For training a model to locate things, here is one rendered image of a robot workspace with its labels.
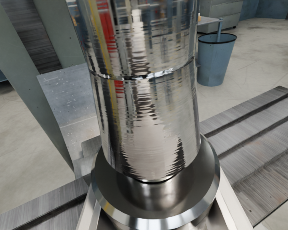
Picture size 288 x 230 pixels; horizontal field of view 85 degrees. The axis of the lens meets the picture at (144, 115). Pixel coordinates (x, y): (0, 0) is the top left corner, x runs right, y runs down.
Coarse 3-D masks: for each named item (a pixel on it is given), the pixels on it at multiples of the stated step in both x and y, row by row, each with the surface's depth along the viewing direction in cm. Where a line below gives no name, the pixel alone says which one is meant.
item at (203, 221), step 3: (207, 216) 5; (204, 219) 5; (201, 222) 5; (204, 222) 6; (114, 225) 5; (198, 225) 5; (201, 225) 5; (204, 225) 6; (117, 228) 5; (192, 228) 5; (195, 228) 5; (198, 228) 5; (201, 228) 6
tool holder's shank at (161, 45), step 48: (96, 0) 2; (144, 0) 2; (192, 0) 2; (96, 48) 3; (144, 48) 2; (192, 48) 3; (96, 96) 3; (144, 96) 3; (192, 96) 3; (144, 144) 3; (192, 144) 4
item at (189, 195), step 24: (96, 168) 6; (192, 168) 5; (216, 168) 5; (96, 192) 5; (120, 192) 5; (144, 192) 5; (168, 192) 5; (192, 192) 5; (216, 192) 5; (120, 216) 4; (144, 216) 4; (168, 216) 4; (192, 216) 4
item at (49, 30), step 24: (0, 0) 33; (24, 0) 34; (48, 0) 36; (0, 24) 35; (24, 24) 36; (48, 24) 38; (72, 24) 41; (0, 48) 37; (24, 48) 39; (48, 48) 41; (72, 48) 43; (24, 72) 41; (48, 72) 43; (24, 96) 44; (48, 120) 51; (72, 168) 67
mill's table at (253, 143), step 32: (256, 96) 51; (224, 128) 43; (256, 128) 40; (224, 160) 34; (256, 160) 33; (64, 192) 32; (256, 192) 28; (0, 224) 29; (32, 224) 30; (64, 224) 28; (256, 224) 27
